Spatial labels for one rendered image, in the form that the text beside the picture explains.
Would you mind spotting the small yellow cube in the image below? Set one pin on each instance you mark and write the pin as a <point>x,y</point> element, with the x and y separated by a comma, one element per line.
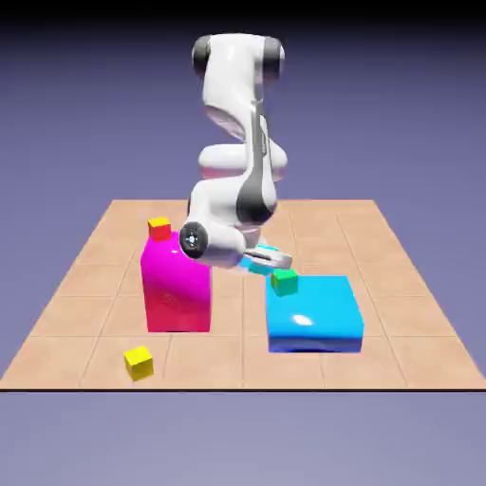
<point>139,362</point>

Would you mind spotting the small red cube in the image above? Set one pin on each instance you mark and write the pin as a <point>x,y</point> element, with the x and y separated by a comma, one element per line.
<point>160,228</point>

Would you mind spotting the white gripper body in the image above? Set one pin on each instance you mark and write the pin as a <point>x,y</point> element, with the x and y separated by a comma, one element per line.
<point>274,259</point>

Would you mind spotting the small green cube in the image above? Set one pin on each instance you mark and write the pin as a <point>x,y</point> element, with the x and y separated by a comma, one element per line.
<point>284,283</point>

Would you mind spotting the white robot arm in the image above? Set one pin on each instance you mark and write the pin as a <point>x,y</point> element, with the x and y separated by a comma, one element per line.
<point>228,95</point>

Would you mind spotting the large magenta box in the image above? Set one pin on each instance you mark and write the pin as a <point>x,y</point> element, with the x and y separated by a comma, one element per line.
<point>176,288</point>

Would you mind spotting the large blue box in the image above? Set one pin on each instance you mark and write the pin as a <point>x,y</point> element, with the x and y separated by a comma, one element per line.
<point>313,311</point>

